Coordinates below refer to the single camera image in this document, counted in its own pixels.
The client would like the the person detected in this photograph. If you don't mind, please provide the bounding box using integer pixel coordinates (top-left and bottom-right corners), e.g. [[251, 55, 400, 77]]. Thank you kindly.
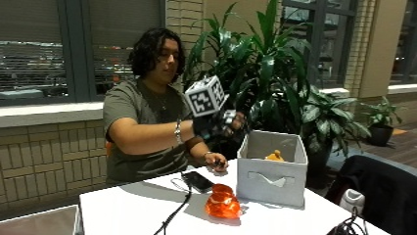
[[101, 26, 247, 186]]

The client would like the small potted green plant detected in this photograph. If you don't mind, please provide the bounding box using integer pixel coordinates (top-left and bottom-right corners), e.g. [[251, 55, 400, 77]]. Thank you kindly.
[[360, 95, 404, 129]]

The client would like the dark framed glass window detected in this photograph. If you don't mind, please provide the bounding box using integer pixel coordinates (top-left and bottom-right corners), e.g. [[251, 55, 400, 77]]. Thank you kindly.
[[279, 0, 359, 90]]

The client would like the variegated leafy plant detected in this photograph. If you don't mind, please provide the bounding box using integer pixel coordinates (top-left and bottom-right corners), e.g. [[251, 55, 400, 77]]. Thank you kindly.
[[298, 85, 372, 158]]

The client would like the silver bracelet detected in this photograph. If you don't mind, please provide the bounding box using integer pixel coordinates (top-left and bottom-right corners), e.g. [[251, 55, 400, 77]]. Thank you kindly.
[[173, 118, 183, 145]]

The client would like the black round plant pot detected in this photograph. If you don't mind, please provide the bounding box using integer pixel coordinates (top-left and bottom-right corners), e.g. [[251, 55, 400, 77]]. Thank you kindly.
[[367, 124, 394, 147]]

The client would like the black jacket on chair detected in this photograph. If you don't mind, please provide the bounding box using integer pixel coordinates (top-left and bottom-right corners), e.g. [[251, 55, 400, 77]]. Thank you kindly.
[[324, 155, 417, 235]]

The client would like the white plastic device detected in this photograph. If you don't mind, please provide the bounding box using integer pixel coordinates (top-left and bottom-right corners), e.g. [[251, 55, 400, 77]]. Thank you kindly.
[[338, 188, 366, 216]]

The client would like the white marker cube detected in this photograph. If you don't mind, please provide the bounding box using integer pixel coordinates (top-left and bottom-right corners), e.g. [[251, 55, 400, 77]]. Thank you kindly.
[[183, 74, 229, 118]]

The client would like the grey stone window ledge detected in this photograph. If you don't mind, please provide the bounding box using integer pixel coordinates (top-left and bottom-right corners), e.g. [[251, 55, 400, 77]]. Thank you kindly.
[[0, 101, 105, 129]]

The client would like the white fabric storage box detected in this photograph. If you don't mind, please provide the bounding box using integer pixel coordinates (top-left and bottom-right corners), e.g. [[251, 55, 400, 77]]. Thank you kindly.
[[234, 129, 310, 209]]

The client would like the bundle of black cables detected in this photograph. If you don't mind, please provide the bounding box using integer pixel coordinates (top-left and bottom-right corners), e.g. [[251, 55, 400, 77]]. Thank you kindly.
[[326, 206, 370, 235]]

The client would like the black smartphone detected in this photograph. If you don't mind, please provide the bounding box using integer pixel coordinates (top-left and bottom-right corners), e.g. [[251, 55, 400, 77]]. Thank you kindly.
[[179, 170, 214, 194]]

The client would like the orange translucent plastic toy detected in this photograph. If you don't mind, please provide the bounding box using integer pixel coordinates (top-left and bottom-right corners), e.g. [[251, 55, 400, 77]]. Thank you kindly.
[[205, 183, 242, 220]]

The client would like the tall green leafy plant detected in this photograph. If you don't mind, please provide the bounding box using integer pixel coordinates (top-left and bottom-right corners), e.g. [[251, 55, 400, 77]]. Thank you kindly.
[[181, 0, 315, 138]]

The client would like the dark framed window with blinds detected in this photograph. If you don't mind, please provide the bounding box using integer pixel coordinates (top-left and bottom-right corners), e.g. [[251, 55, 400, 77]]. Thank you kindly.
[[0, 0, 166, 108]]

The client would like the orange soft toy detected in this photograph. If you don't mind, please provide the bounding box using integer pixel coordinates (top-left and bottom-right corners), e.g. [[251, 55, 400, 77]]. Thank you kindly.
[[265, 149, 286, 163]]

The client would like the dark tall plant pot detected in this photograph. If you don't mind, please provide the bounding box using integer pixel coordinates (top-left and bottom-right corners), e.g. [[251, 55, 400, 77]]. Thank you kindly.
[[304, 143, 334, 190]]

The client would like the thin necklace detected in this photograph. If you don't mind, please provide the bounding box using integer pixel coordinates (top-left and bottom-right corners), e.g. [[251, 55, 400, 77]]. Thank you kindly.
[[151, 91, 171, 112]]

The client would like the black cable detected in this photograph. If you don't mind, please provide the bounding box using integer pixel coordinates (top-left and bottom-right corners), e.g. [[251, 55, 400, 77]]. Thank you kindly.
[[151, 185, 193, 235]]

